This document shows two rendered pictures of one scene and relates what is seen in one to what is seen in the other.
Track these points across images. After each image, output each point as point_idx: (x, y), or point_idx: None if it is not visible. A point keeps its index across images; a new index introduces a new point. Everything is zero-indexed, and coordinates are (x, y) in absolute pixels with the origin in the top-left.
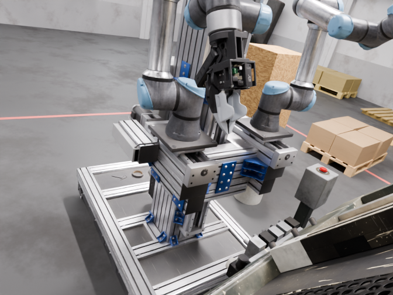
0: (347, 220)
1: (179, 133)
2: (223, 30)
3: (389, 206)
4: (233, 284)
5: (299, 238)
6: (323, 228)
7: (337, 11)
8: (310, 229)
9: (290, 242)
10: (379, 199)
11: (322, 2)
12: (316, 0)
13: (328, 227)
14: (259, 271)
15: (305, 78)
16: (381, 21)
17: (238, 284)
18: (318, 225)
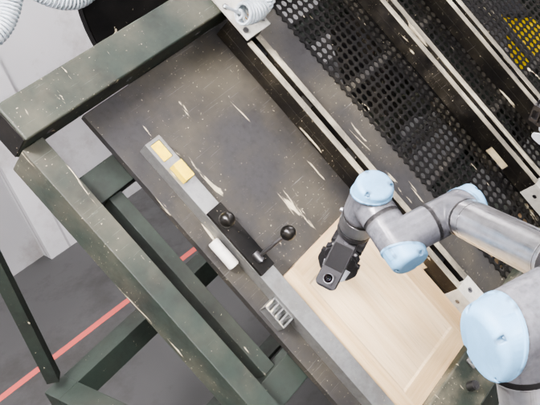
0: (429, 247)
1: None
2: None
3: (405, 210)
4: (517, 274)
5: (468, 284)
6: (447, 272)
7: (476, 202)
8: (452, 390)
9: (475, 289)
10: (365, 373)
11: (515, 228)
12: (531, 228)
13: (442, 262)
14: None
15: None
16: (398, 209)
17: (513, 278)
18: (442, 394)
